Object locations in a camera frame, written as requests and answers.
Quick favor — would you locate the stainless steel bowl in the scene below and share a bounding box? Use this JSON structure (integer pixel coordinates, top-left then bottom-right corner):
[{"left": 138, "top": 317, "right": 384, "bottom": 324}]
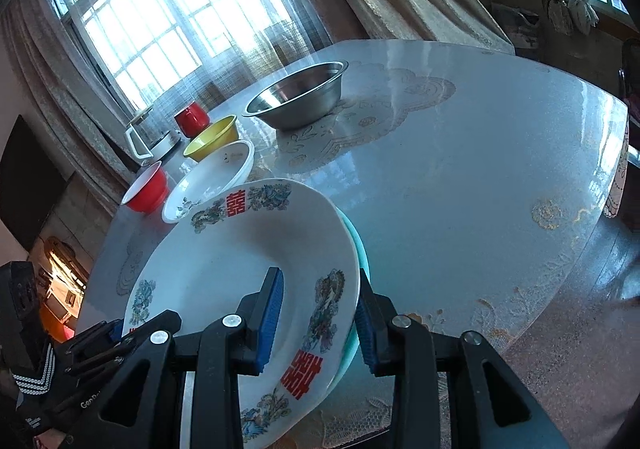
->
[{"left": 241, "top": 60, "right": 349, "bottom": 130}]

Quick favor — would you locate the black television screen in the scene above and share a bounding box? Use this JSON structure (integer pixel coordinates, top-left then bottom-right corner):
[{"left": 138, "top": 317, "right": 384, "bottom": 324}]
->
[{"left": 0, "top": 114, "right": 69, "bottom": 255}]

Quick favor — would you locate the glass electric kettle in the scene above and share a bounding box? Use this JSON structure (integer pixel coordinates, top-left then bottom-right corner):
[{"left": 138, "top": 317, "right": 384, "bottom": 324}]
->
[{"left": 124, "top": 110, "right": 166, "bottom": 162}]

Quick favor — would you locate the lace tablecloth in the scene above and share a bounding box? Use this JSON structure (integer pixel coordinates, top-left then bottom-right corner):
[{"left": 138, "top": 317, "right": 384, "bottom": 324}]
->
[{"left": 75, "top": 40, "right": 632, "bottom": 449}]

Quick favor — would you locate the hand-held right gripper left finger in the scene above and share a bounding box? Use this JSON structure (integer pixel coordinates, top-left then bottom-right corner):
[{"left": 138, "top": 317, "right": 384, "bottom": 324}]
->
[{"left": 60, "top": 267, "right": 285, "bottom": 449}]

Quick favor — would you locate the small white patterned bowl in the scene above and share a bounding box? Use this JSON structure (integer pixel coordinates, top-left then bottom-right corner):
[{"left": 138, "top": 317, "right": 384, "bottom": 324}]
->
[{"left": 161, "top": 140, "right": 256, "bottom": 224}]

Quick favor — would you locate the teal plate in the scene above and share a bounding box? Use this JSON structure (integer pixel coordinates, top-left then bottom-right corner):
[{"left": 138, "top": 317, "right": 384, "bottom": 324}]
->
[{"left": 327, "top": 206, "right": 372, "bottom": 392}]

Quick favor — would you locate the red bowl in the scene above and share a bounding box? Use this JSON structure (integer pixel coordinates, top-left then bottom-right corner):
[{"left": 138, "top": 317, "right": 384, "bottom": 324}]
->
[{"left": 121, "top": 160, "right": 168, "bottom": 214}]

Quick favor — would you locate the person's left forearm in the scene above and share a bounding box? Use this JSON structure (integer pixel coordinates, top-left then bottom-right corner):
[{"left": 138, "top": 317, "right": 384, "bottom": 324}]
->
[{"left": 7, "top": 341, "right": 58, "bottom": 402}]

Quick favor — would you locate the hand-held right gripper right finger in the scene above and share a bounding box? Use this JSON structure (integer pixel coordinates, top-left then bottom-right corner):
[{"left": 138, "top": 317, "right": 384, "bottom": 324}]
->
[{"left": 354, "top": 274, "right": 571, "bottom": 449}]

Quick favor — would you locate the large barred window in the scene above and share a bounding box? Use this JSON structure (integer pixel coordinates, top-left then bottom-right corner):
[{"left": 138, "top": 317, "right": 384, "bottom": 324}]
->
[{"left": 47, "top": 0, "right": 331, "bottom": 114}]

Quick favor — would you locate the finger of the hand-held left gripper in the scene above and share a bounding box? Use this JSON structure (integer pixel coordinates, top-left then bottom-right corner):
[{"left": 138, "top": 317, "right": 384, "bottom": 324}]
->
[
  {"left": 60, "top": 346, "right": 132, "bottom": 380},
  {"left": 54, "top": 320, "right": 126, "bottom": 356}
]

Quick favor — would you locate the yellow bowl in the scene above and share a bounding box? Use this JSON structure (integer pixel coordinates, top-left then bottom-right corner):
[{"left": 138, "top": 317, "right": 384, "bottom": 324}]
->
[{"left": 182, "top": 115, "right": 240, "bottom": 162}]

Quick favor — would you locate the sheer white curtain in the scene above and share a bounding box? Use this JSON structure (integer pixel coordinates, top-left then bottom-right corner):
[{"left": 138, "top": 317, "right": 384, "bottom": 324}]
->
[{"left": 55, "top": 0, "right": 333, "bottom": 120}]

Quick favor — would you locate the red mug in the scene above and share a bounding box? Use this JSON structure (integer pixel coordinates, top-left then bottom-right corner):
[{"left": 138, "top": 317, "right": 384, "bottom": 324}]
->
[{"left": 173, "top": 102, "right": 210, "bottom": 138}]

